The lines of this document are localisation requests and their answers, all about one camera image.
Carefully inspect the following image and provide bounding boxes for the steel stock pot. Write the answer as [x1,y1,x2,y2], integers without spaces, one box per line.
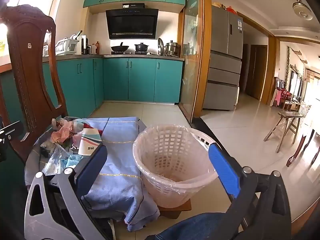
[164,40,180,57]

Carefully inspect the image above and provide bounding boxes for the person's leg in jeans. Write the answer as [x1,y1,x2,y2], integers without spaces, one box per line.
[145,212,234,240]

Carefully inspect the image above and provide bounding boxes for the silver refrigerator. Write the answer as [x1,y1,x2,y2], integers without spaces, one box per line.
[202,5,244,111]

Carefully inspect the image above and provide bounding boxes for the white dish rack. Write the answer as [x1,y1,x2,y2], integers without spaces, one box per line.
[55,37,80,55]

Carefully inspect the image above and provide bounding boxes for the round ceiling lamp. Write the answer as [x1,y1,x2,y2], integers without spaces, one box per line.
[292,0,313,20]

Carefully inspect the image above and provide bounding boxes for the tall wooden stool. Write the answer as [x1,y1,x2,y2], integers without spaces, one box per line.
[264,111,304,153]

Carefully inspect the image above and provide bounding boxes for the carved wooden chair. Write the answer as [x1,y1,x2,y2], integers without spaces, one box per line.
[0,4,68,163]

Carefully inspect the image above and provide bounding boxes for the blue face mask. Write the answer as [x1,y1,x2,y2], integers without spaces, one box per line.
[65,154,83,167]

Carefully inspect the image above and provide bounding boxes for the green foil bag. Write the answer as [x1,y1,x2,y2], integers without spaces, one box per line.
[40,140,55,158]

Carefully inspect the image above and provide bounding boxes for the white knife holder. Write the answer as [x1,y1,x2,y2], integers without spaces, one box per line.
[80,35,88,55]

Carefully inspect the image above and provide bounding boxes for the gas stove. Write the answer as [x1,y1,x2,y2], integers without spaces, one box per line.
[111,51,150,55]

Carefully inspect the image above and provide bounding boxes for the black range hood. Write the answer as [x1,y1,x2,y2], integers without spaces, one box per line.
[105,3,159,40]

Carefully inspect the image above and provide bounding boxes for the black wok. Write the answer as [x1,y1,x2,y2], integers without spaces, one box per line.
[111,42,130,53]

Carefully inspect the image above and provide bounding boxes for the clear plastic bag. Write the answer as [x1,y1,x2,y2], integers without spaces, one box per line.
[42,145,73,177]

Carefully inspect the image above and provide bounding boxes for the pink paper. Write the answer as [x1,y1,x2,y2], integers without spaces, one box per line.
[51,119,78,144]

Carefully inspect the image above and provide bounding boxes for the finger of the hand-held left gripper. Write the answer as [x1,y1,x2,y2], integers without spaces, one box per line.
[0,121,25,162]

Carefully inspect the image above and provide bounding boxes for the wooden framed glass door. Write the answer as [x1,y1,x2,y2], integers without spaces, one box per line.
[178,0,212,124]

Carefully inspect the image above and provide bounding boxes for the pink plastic wastebasket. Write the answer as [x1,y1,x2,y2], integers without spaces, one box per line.
[132,124,219,209]

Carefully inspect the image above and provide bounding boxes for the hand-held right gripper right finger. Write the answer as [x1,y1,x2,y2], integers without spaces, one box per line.
[208,142,293,240]

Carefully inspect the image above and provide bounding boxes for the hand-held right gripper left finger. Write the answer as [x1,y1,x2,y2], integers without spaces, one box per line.
[24,144,115,240]

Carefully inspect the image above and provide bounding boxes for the green vine garland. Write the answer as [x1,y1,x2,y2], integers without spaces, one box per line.
[285,46,290,80]

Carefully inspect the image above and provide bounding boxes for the low wooden stool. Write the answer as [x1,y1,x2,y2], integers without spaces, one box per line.
[157,200,192,219]

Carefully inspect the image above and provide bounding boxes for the brown wooden door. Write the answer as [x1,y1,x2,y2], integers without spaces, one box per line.
[246,44,268,101]

